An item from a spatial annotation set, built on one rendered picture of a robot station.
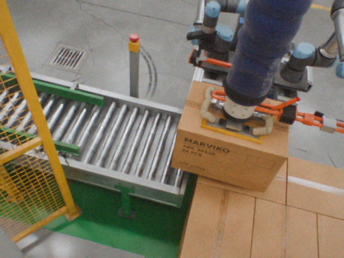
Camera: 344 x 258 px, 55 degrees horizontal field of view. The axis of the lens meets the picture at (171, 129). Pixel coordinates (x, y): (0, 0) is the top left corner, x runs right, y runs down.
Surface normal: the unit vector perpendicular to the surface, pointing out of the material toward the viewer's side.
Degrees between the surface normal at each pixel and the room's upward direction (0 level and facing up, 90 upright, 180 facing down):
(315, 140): 0
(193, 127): 1
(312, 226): 0
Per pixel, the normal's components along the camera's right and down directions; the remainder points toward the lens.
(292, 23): 0.46, 0.52
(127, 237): 0.09, -0.60
